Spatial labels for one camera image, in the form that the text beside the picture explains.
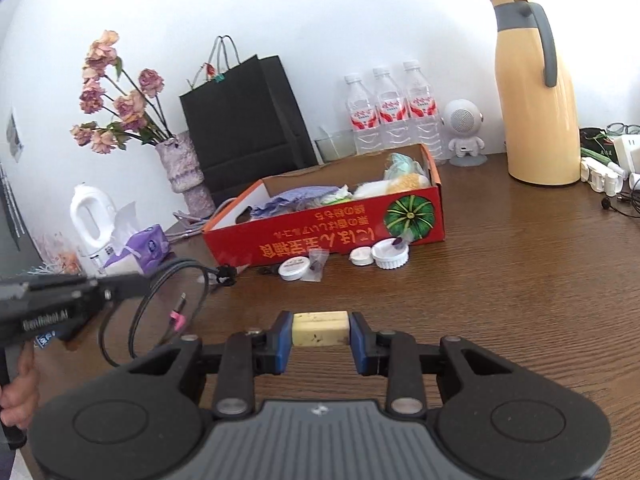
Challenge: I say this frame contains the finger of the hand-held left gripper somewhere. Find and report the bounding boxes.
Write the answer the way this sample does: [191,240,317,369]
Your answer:
[96,272,154,305]

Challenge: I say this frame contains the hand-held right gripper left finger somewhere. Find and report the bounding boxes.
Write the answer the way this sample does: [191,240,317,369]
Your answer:
[127,310,294,419]

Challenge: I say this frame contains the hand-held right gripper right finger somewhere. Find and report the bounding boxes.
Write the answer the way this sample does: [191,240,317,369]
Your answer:
[349,311,516,418]

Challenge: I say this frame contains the yellow eraser block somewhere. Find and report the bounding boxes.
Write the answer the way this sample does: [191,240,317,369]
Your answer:
[292,311,350,348]

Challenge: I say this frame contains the black braided cable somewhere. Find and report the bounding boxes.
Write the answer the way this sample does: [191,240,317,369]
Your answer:
[97,258,237,366]

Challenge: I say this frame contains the small clear plastic bag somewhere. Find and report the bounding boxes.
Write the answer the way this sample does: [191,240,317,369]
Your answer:
[306,252,329,282]

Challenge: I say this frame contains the red cardboard box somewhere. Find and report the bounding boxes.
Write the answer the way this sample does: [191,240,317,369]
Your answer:
[201,142,447,267]

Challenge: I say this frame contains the purple fabric drawstring pouch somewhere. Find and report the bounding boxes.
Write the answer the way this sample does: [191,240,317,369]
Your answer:
[250,186,341,220]

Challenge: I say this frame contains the white plastic wrap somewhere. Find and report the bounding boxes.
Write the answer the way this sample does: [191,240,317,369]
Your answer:
[320,185,353,206]

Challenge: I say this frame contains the yellow and white plush toy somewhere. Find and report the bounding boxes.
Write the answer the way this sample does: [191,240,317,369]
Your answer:
[352,174,431,199]

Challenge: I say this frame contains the plastic bag with green cloth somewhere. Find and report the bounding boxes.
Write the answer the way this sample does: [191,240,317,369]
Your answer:
[384,152,427,181]

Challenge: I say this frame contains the person's left hand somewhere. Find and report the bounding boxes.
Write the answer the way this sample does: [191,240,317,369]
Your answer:
[0,346,42,431]

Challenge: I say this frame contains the purple tissue pack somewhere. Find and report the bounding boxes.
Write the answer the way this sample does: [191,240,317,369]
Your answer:
[102,202,171,276]

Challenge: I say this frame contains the white plastic jug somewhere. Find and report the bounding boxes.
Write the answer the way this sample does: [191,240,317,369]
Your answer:
[69,183,118,276]

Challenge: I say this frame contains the white ribbed lid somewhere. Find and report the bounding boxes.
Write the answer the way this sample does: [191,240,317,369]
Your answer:
[371,239,411,270]

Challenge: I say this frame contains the mottled purple vase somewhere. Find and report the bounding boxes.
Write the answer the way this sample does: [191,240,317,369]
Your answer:
[155,132,217,216]

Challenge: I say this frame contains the dried pink flowers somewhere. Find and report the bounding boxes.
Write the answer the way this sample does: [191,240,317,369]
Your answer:
[70,30,176,156]

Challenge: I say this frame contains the black paper bag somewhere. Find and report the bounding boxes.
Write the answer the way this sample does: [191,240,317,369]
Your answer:
[179,35,321,206]

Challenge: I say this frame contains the clear glass cup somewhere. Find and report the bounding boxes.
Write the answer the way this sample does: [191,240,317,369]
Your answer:
[314,127,357,163]

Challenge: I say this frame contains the water bottle red label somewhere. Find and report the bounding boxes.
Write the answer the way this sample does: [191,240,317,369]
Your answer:
[402,60,447,162]
[344,74,378,156]
[372,66,411,150]

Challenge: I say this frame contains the white robot speaker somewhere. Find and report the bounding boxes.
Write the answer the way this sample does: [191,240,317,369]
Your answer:
[442,99,488,167]

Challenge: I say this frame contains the yellow thermos jug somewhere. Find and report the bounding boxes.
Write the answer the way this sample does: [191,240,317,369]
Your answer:
[489,0,582,185]

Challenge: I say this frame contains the dark packet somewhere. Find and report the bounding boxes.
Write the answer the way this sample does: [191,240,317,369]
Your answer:
[580,127,621,166]

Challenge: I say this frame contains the lilac cable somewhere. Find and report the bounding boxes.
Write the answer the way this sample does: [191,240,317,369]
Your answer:
[172,200,236,242]

